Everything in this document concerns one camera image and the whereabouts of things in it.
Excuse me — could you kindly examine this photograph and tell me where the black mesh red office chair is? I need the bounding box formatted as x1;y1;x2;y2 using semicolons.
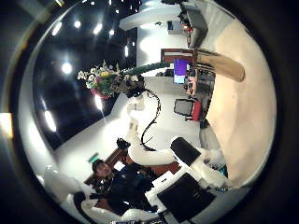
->
173;98;204;122

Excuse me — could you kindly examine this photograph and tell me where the flower bouquet with green handle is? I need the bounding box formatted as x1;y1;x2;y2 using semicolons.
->
77;60;171;100

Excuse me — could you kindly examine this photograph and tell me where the computer monitor purple screen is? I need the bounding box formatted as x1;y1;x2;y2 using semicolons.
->
173;59;190;85

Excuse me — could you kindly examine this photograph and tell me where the tall gold cylinder vase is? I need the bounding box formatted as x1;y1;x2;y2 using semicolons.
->
195;49;246;83

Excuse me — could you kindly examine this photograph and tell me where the person in dark clothes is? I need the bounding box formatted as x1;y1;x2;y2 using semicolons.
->
89;158;164;217

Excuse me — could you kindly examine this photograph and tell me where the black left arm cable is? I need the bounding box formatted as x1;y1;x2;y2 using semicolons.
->
139;88;163;152

